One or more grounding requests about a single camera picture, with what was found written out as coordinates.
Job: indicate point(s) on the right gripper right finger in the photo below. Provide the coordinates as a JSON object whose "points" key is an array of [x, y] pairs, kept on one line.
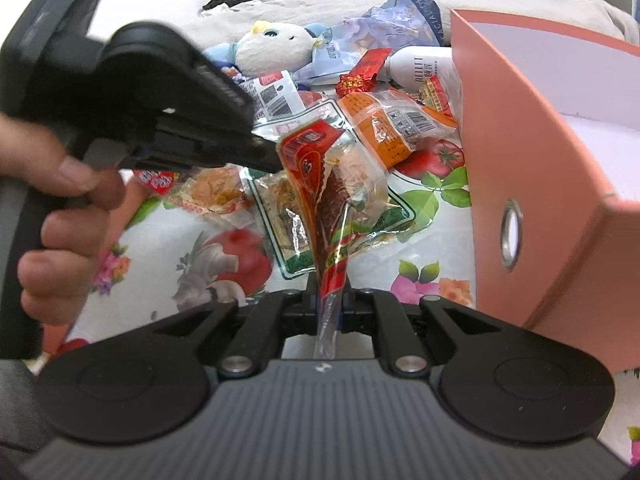
{"points": [[382, 317]]}

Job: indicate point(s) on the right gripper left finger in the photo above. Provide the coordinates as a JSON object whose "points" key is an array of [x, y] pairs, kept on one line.
{"points": [[262, 335]]}

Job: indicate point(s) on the green bordered snack pack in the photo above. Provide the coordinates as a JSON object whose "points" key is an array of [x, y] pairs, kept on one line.
{"points": [[278, 210]]}

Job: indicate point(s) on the red top tofu snack pack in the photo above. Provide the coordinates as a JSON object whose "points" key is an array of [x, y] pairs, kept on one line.
{"points": [[204, 191]]}

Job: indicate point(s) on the red clear spicy snack pack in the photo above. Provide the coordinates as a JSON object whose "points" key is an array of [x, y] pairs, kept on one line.
{"points": [[342, 192]]}

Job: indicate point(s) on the orange snack pack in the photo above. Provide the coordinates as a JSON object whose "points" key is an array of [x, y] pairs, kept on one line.
{"points": [[393, 125]]}

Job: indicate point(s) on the small red foil packet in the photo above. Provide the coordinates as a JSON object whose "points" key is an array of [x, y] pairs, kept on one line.
{"points": [[362, 77]]}

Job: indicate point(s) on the white label dark snack pack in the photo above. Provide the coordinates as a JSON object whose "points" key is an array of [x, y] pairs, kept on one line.
{"points": [[275, 96]]}

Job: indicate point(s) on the red brown strip snack pack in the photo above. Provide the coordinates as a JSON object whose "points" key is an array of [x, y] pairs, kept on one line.
{"points": [[441, 93]]}

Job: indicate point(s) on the floral bed sheet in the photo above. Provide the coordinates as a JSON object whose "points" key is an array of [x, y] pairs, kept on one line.
{"points": [[142, 398]]}

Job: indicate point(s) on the white blue plush duck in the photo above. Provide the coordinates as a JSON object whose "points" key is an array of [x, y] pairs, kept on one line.
{"points": [[269, 47]]}

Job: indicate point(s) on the pink cardboard box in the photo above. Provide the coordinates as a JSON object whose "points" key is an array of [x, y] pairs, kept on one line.
{"points": [[550, 130]]}

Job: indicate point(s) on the white lotion bottle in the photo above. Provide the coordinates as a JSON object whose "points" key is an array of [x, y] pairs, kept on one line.
{"points": [[410, 67]]}

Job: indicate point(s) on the facial tissue pack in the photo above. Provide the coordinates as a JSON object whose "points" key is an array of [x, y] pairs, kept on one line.
{"points": [[394, 24]]}

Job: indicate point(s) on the grey duvet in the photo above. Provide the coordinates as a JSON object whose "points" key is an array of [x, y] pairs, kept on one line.
{"points": [[229, 24]]}

